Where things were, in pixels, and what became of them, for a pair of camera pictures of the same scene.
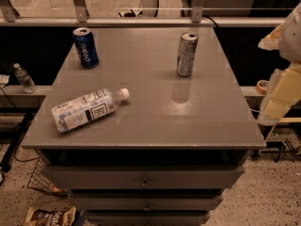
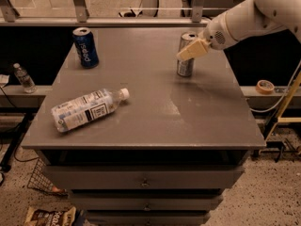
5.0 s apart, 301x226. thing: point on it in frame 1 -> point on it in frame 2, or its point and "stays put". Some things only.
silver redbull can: (187, 54) stays put
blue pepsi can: (87, 47) stays put
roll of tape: (261, 87) stays put
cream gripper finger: (284, 90) -> (218, 36)
